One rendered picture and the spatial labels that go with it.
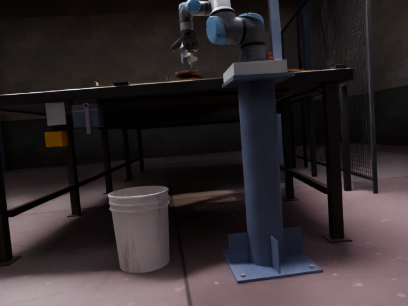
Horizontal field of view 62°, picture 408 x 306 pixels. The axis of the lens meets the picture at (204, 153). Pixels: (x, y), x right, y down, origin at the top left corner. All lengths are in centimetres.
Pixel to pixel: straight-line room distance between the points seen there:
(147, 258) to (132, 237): 12
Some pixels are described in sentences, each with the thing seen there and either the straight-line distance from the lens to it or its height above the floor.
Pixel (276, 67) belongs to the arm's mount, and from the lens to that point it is 153.
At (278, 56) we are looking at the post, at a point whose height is 139.
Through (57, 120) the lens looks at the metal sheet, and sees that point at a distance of 196.
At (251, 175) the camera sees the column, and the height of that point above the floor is 43.
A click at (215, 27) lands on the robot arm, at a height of 108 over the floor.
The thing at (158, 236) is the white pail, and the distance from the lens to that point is 167.
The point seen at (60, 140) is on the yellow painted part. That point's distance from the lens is 193.
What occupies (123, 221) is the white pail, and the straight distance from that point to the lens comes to 165.
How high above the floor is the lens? 65
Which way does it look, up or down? 4 degrees down
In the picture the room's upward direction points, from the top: 4 degrees counter-clockwise
